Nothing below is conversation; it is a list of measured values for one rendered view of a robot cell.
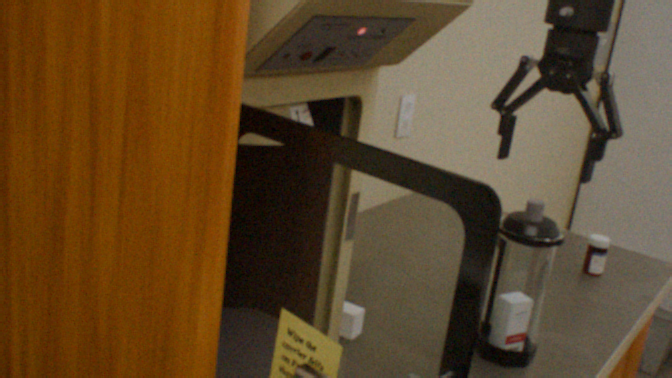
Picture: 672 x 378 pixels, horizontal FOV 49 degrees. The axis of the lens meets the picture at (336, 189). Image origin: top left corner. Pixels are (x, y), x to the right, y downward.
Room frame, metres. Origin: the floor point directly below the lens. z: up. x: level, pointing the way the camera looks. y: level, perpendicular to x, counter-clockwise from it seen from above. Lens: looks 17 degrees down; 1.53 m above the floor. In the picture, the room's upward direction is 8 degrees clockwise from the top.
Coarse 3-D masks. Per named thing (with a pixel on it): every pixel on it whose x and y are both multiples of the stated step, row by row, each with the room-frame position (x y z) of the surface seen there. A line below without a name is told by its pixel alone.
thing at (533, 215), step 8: (528, 200) 1.11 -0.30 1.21; (536, 200) 1.11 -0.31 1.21; (528, 208) 1.10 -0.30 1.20; (536, 208) 1.10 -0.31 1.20; (512, 216) 1.11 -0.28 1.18; (520, 216) 1.12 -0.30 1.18; (528, 216) 1.10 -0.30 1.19; (536, 216) 1.10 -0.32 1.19; (544, 216) 1.13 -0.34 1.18; (504, 224) 1.10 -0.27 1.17; (512, 224) 1.09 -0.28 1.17; (520, 224) 1.08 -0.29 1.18; (528, 224) 1.08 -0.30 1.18; (536, 224) 1.09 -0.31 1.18; (544, 224) 1.09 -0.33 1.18; (552, 224) 1.10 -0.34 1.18; (520, 232) 1.07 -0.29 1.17; (528, 232) 1.07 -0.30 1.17; (536, 232) 1.07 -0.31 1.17; (544, 232) 1.07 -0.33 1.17; (552, 232) 1.08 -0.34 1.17; (560, 232) 1.10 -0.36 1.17
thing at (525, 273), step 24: (504, 216) 1.15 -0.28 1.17; (552, 240) 1.06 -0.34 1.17; (504, 264) 1.08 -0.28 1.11; (528, 264) 1.07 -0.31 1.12; (552, 264) 1.09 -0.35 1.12; (504, 288) 1.08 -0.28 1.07; (528, 288) 1.07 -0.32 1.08; (504, 312) 1.07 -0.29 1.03; (528, 312) 1.07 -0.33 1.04; (504, 336) 1.07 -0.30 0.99; (528, 336) 1.07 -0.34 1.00
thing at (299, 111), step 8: (280, 104) 0.84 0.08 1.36; (288, 104) 0.85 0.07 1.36; (296, 104) 0.86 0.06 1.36; (304, 104) 0.88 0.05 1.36; (280, 112) 0.84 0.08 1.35; (288, 112) 0.85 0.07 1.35; (296, 112) 0.86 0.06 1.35; (304, 112) 0.88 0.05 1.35; (296, 120) 0.85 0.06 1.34; (304, 120) 0.87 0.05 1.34
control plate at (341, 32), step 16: (320, 16) 0.68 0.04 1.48; (304, 32) 0.69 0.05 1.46; (320, 32) 0.71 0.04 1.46; (336, 32) 0.73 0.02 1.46; (352, 32) 0.75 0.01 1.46; (368, 32) 0.78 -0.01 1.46; (400, 32) 0.83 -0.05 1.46; (288, 48) 0.70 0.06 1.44; (304, 48) 0.72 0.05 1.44; (320, 48) 0.74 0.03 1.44; (336, 48) 0.77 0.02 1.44; (352, 48) 0.79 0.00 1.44; (368, 48) 0.82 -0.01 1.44; (272, 64) 0.71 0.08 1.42; (288, 64) 0.73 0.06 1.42; (304, 64) 0.76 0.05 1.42; (320, 64) 0.78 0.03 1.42; (336, 64) 0.81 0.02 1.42; (352, 64) 0.84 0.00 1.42
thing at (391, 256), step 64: (256, 128) 0.65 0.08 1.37; (256, 192) 0.64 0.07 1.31; (320, 192) 0.60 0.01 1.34; (384, 192) 0.55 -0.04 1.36; (448, 192) 0.52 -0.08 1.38; (256, 256) 0.64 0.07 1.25; (320, 256) 0.59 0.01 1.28; (384, 256) 0.55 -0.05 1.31; (448, 256) 0.51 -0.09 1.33; (256, 320) 0.63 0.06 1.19; (320, 320) 0.58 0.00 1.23; (384, 320) 0.54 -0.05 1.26; (448, 320) 0.50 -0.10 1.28
